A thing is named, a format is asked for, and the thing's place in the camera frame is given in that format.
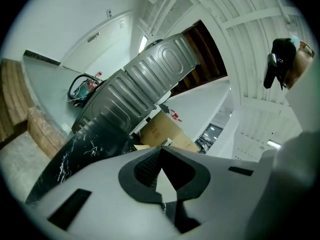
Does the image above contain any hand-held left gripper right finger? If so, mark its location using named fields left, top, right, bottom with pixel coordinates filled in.
left=161, top=145, right=263, bottom=236

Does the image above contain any black head-worn camera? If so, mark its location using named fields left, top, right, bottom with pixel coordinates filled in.
left=263, top=37, right=297, bottom=90

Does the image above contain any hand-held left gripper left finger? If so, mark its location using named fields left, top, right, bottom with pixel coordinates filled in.
left=24, top=145, right=182, bottom=240

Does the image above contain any metal door handle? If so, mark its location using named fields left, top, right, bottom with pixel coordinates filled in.
left=86, top=32, right=101, bottom=43

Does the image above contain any dark wooden staircase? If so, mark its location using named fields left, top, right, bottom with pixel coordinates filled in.
left=169, top=20, right=228, bottom=97

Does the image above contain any large cardboard box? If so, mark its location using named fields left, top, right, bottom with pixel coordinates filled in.
left=139, top=111, right=200, bottom=154

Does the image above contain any rectangular ceiling light panel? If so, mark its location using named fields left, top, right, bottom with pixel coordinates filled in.
left=266, top=139, right=282, bottom=150

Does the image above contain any pale wooden strip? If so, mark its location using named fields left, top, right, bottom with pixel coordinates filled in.
left=132, top=143, right=152, bottom=152

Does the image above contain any white door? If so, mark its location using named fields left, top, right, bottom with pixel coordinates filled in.
left=59, top=8, right=135, bottom=76

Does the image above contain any black marble vanity counter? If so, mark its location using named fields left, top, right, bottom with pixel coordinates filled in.
left=24, top=113, right=141, bottom=205

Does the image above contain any person's head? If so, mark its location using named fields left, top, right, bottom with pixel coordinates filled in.
left=284, top=35, right=316, bottom=90

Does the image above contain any red plastic bag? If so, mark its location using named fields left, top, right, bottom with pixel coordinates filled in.
left=168, top=108, right=183, bottom=122

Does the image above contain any person's white shirt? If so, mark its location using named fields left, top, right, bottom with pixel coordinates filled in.
left=232, top=56, right=320, bottom=235

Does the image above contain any grey ribbed metal panel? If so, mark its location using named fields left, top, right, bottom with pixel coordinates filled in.
left=71, top=68, right=157, bottom=135

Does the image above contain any white tube ceiling light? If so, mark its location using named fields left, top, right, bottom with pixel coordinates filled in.
left=138, top=35, right=148, bottom=54

